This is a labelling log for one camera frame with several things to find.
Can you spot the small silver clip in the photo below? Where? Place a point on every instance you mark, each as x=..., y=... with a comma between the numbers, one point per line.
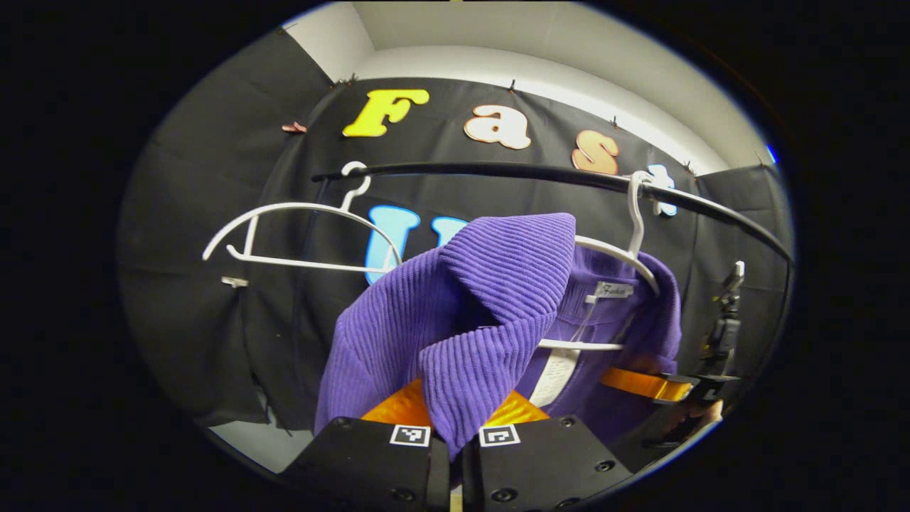
x=234, y=282

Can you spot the white clothes hanger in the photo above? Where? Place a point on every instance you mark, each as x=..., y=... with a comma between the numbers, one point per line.
x=298, y=207
x=635, y=213

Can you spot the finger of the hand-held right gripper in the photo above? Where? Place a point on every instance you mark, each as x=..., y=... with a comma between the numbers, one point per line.
x=640, y=382

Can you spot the small red clip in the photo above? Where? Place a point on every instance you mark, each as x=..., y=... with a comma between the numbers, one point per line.
x=293, y=128

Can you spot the black clothes rail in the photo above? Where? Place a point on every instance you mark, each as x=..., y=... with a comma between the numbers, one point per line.
x=498, y=170

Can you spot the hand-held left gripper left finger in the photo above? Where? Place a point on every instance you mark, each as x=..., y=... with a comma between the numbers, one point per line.
x=370, y=469

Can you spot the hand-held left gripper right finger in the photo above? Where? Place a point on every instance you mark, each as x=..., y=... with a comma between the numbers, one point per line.
x=540, y=469

